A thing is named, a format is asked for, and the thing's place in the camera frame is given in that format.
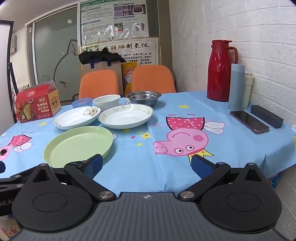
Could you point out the red snack box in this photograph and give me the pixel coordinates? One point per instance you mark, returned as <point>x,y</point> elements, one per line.
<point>38,102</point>

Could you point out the red thermos jug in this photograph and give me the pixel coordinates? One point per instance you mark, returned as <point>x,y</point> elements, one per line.
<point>219,70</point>

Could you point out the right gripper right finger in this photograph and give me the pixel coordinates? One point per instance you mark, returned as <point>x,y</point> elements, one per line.
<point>211,176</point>

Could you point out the black rectangular case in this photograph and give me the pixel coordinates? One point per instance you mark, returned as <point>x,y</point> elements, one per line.
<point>267,116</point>

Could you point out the yellow snack bag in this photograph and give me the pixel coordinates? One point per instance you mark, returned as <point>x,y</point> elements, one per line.
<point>127,69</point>

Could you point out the white floral plate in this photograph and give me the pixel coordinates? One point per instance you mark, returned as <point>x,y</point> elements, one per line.
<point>77,117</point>

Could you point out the lower chinese sign board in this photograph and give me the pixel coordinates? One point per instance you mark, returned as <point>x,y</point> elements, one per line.
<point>143,51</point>

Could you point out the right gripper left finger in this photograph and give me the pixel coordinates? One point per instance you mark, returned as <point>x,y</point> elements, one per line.
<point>82,174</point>

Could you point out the white ceramic bowl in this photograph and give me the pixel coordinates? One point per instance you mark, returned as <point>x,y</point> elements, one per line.
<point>106,101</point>

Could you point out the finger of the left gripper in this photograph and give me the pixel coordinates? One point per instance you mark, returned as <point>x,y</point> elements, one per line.
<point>2,167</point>

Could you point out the black cloth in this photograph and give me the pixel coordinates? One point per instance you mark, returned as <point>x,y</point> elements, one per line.
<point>91,57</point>

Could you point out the cardboard box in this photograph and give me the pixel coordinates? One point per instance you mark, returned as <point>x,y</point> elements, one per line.
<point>115,66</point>

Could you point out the orange chair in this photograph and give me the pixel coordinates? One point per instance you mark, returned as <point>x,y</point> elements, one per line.
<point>156,78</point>
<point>98,83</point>

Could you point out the white brown-rimmed plate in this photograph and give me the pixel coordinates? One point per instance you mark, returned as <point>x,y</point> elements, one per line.
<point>126,116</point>

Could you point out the black framed whiteboard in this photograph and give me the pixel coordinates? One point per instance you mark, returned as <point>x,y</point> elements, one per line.
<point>8,118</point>

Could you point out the blue plastic bowl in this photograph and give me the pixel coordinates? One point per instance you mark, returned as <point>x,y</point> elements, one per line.
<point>82,102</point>

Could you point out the left orange chair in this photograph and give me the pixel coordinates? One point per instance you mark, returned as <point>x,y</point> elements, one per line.
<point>98,83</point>

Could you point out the green plastic plate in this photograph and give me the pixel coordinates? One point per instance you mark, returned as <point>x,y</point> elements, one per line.
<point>78,144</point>

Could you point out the upper wall poster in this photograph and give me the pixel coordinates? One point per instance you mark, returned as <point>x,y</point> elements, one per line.
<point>109,20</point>

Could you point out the grey-blue tumbler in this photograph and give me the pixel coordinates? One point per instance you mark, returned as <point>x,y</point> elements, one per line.
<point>237,85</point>

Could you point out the smartphone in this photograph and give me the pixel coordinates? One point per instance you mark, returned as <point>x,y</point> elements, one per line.
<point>250,122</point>

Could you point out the right orange chair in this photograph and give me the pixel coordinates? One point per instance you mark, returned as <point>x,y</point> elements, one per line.
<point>156,78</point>

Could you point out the steel bowl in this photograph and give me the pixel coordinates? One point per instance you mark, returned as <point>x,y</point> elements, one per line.
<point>149,98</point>

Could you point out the white cup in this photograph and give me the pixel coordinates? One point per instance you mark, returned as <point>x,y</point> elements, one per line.
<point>247,89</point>

